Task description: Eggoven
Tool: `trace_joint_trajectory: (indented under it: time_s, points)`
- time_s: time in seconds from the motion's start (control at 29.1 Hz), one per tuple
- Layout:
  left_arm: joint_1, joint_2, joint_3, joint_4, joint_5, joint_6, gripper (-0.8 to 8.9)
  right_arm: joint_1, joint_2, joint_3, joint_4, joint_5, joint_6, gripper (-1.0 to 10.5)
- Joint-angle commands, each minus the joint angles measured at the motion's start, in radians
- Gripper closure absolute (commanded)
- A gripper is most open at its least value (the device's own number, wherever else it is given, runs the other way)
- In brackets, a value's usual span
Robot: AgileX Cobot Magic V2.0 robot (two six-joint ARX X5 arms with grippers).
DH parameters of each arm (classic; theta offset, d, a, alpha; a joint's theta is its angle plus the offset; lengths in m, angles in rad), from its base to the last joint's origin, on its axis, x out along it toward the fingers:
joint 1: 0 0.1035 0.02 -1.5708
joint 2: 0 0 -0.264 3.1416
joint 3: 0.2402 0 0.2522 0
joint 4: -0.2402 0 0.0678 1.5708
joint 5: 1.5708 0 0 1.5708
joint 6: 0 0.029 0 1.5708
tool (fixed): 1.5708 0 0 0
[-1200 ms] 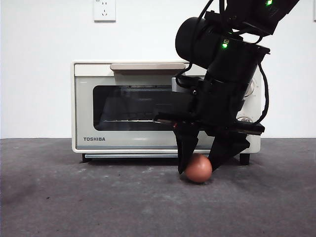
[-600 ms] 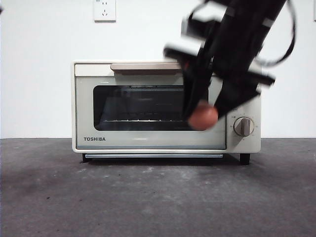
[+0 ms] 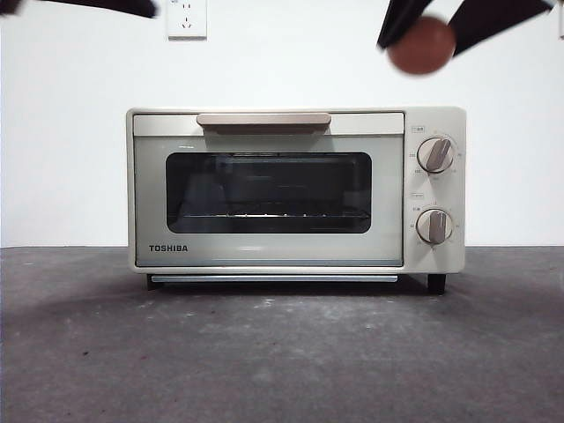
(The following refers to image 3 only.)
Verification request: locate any glass oven door with handle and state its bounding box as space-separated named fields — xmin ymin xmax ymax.
xmin=131 ymin=112 xmax=405 ymax=269

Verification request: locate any cream timer knob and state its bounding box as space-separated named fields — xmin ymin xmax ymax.
xmin=416 ymin=208 xmax=454 ymax=245

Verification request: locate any cream temperature knob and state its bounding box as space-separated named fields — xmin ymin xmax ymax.
xmin=416 ymin=137 xmax=455 ymax=174

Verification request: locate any cream Toshiba toaster oven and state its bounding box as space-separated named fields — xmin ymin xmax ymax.
xmin=125 ymin=104 xmax=467 ymax=294

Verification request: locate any white wall socket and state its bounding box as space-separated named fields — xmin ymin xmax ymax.
xmin=167 ymin=0 xmax=208 ymax=41

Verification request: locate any metal wire oven rack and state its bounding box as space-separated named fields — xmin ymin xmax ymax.
xmin=182 ymin=211 xmax=369 ymax=220

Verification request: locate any brown egg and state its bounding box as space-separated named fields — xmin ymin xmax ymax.
xmin=386 ymin=16 xmax=456 ymax=76

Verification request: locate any silver crumb tray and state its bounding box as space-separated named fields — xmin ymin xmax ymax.
xmin=147 ymin=273 xmax=400 ymax=284

